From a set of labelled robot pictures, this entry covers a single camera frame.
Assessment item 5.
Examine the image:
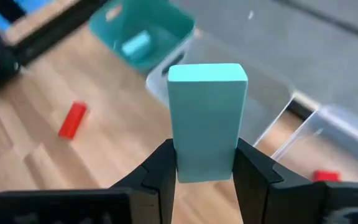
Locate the green plastic bin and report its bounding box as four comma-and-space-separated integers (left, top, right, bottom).
88, 0, 196, 75

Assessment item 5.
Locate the small red block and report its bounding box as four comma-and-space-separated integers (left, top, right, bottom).
312, 169, 341, 183

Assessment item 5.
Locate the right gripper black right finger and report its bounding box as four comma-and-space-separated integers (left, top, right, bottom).
233, 138, 358, 224

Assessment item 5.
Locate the pale grey plastic bin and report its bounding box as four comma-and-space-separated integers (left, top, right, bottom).
145, 32, 295, 147

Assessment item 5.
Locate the clear plastic bin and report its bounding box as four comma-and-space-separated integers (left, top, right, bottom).
253, 93, 358, 184

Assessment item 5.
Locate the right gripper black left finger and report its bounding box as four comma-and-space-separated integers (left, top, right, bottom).
0, 139, 177, 224

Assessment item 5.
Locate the black aluminium table frame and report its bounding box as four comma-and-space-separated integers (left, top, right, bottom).
9, 0, 110, 66

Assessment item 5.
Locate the long teal block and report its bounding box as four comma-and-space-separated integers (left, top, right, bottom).
167, 63, 249, 184
121, 30, 152, 60

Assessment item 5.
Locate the long red block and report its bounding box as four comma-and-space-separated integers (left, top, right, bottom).
57, 101, 89, 140

